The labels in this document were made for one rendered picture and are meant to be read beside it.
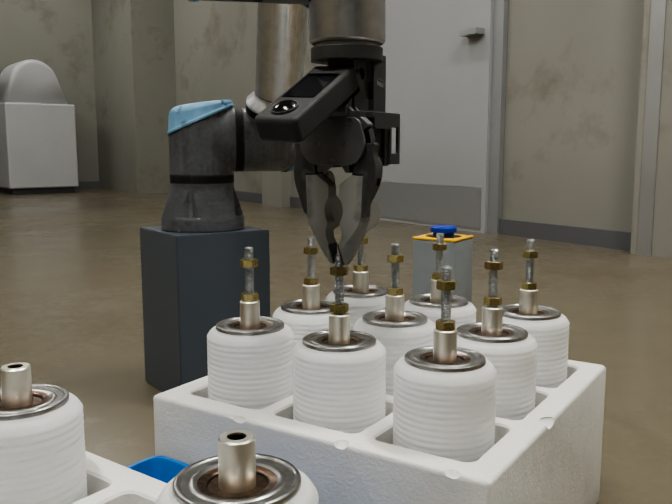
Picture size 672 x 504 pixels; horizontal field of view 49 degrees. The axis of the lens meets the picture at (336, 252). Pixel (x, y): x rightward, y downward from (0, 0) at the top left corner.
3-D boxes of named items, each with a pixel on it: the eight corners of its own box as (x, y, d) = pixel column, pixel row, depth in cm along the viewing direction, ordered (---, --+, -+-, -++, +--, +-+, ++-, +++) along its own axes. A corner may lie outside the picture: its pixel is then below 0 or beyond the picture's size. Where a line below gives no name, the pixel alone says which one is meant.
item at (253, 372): (199, 473, 86) (195, 322, 84) (275, 457, 91) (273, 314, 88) (226, 508, 78) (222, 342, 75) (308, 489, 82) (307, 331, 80)
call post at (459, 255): (408, 435, 116) (411, 239, 112) (428, 421, 122) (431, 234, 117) (450, 445, 112) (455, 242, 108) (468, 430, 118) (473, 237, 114)
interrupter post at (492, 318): (493, 332, 80) (494, 303, 80) (507, 337, 78) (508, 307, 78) (475, 335, 79) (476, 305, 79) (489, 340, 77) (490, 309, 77)
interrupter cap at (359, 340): (287, 346, 75) (286, 339, 75) (335, 332, 81) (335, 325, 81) (343, 359, 70) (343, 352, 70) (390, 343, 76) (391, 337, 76)
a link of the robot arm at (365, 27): (363, -8, 67) (288, 1, 71) (362, 44, 68) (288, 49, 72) (398, 5, 73) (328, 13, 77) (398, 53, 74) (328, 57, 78)
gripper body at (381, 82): (402, 170, 77) (403, 51, 75) (363, 173, 69) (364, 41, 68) (338, 169, 81) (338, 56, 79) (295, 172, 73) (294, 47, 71)
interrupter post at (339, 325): (322, 345, 75) (322, 313, 75) (337, 340, 77) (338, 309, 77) (340, 349, 74) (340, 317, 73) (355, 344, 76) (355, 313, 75)
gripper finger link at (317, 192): (357, 257, 79) (361, 170, 77) (329, 265, 74) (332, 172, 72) (332, 254, 80) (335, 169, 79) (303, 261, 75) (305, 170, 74)
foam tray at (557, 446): (157, 548, 83) (151, 395, 81) (343, 436, 116) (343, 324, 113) (483, 685, 62) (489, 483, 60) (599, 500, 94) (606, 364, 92)
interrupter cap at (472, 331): (497, 325, 84) (497, 319, 84) (543, 340, 77) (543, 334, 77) (442, 332, 81) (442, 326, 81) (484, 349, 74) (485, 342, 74)
